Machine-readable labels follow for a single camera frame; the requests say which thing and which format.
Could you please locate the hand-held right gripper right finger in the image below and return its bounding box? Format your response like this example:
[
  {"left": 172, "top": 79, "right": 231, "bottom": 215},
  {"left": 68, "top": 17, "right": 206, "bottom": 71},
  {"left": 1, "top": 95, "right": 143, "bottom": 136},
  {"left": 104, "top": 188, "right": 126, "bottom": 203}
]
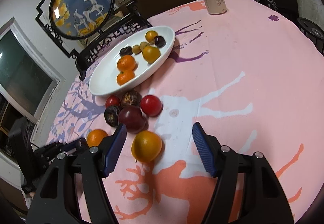
[{"left": 192, "top": 122, "right": 295, "bottom": 224}]

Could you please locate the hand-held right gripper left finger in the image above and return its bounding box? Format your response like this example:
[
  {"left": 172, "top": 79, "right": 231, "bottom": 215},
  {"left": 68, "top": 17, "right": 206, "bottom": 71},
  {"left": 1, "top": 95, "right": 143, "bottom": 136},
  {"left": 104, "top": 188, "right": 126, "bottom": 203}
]
[{"left": 27, "top": 123, "right": 127, "bottom": 224}]

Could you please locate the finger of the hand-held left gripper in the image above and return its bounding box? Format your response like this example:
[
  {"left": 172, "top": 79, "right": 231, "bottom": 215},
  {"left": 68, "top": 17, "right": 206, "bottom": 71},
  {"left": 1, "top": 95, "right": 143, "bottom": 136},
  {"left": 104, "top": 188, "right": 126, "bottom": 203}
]
[{"left": 33, "top": 138, "right": 89, "bottom": 164}]

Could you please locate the orange tangerine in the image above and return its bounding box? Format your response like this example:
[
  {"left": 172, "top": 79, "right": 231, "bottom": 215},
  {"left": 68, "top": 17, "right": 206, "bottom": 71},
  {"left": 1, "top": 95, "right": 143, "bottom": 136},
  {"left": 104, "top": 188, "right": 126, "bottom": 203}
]
[
  {"left": 116, "top": 69, "right": 136, "bottom": 86},
  {"left": 117, "top": 55, "right": 136, "bottom": 72},
  {"left": 86, "top": 129, "right": 109, "bottom": 148}
]

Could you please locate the yellow-orange plum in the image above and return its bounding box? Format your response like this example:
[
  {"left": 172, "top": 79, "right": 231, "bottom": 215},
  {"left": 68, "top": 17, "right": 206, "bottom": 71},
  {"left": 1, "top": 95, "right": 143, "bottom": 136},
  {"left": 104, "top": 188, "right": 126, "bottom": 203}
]
[
  {"left": 131, "top": 130, "right": 163, "bottom": 163},
  {"left": 145, "top": 30, "right": 159, "bottom": 42},
  {"left": 142, "top": 46, "right": 161, "bottom": 63}
]

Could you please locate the white oval plate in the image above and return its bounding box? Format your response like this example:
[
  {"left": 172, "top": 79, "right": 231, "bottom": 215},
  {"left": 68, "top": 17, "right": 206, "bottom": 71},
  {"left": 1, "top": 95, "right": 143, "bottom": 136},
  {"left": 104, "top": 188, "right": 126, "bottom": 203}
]
[{"left": 88, "top": 26, "right": 176, "bottom": 96}]

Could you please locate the dark purple plum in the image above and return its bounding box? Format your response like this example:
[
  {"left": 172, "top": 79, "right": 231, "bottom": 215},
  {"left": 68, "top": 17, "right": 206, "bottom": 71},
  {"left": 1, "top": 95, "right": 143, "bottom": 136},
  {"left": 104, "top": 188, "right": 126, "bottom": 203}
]
[{"left": 118, "top": 105, "right": 148, "bottom": 134}]

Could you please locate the small red cherry tomato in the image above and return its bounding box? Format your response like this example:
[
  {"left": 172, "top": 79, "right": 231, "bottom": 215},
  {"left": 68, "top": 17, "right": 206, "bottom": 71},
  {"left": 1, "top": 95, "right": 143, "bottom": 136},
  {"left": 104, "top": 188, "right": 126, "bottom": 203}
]
[{"left": 105, "top": 95, "right": 121, "bottom": 108}]

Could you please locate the white framed window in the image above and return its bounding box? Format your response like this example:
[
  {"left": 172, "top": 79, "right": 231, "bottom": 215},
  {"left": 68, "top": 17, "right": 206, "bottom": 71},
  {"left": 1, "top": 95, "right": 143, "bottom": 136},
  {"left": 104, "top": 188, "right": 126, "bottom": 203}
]
[{"left": 0, "top": 17, "right": 66, "bottom": 125}]

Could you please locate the round deer painting table screen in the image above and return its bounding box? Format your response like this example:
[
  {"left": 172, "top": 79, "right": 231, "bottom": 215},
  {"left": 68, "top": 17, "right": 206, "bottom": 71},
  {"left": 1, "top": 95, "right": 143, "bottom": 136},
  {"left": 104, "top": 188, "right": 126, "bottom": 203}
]
[{"left": 35, "top": 0, "right": 150, "bottom": 81}]

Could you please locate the round black stool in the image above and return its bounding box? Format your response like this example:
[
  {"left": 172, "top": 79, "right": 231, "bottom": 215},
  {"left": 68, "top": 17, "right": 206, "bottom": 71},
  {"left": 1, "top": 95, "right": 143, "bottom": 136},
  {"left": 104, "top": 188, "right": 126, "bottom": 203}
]
[{"left": 297, "top": 17, "right": 324, "bottom": 55}]

